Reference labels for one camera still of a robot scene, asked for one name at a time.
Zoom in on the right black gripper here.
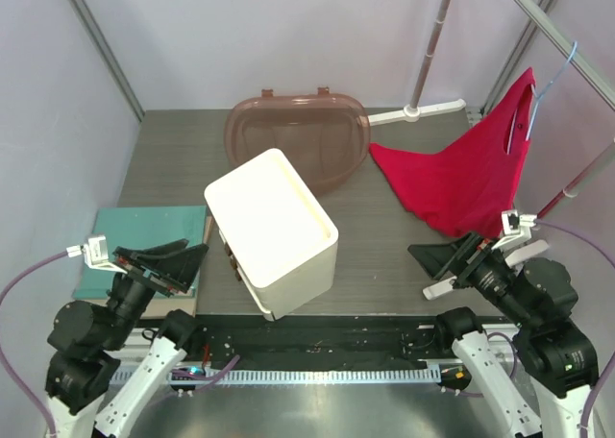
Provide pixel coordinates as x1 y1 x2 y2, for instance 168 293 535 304
408 226 535 326

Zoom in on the white plastic storage box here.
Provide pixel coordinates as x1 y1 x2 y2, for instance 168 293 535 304
204 148 339 321

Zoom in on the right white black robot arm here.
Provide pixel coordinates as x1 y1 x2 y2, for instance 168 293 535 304
408 233 599 437

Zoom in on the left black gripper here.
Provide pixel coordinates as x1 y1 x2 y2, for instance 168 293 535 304
103 236 209 348

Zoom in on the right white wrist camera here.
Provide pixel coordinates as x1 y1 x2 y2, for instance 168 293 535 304
492 209 537 251

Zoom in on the light blue wire hanger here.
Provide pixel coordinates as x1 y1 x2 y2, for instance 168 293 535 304
505 41 578 155

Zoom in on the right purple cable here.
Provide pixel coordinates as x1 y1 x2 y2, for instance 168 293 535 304
532 219 615 438

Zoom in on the brown translucent plastic lid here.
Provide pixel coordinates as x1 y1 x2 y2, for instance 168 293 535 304
224 86 371 195

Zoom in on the metal clothes rack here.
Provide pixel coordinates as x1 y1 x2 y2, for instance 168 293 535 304
368 0 615 301

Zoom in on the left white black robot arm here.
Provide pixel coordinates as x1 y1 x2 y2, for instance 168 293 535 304
45 235 209 437

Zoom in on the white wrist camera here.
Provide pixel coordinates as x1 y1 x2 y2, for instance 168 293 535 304
492 209 537 251
65 234 124 273

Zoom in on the beige board under book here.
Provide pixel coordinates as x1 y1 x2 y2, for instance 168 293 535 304
73 206 209 319

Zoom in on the teal book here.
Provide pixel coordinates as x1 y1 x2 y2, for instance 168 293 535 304
73 206 207 300

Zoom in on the white slotted cable duct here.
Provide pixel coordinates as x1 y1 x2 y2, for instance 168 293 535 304
98 366 442 386

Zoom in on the red t shirt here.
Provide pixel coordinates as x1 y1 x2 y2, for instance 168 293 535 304
369 68 535 238

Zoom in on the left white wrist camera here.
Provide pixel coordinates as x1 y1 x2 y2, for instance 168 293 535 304
65 234 124 273

